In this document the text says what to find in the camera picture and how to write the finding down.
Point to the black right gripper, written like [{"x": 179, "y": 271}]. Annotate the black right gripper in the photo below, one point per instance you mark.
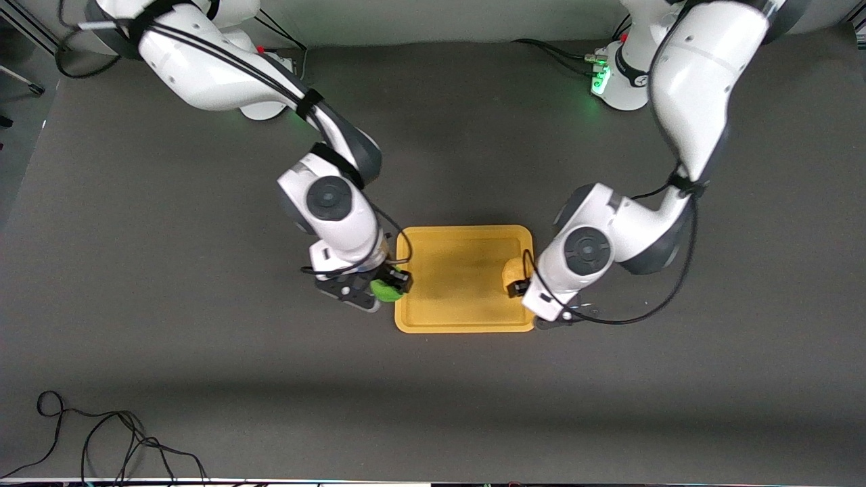
[{"x": 393, "y": 276}]

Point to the yellow potato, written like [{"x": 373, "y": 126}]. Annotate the yellow potato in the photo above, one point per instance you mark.
[{"x": 514, "y": 269}]

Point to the green apple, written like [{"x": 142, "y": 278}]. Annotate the green apple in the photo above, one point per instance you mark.
[{"x": 384, "y": 291}]

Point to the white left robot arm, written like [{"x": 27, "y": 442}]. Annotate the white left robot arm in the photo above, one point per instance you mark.
[{"x": 697, "y": 81}]

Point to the yellow plastic tray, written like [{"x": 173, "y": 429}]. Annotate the yellow plastic tray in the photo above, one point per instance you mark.
[{"x": 460, "y": 284}]

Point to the black metal frame bar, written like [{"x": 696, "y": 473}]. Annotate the black metal frame bar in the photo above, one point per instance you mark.
[{"x": 27, "y": 30}]

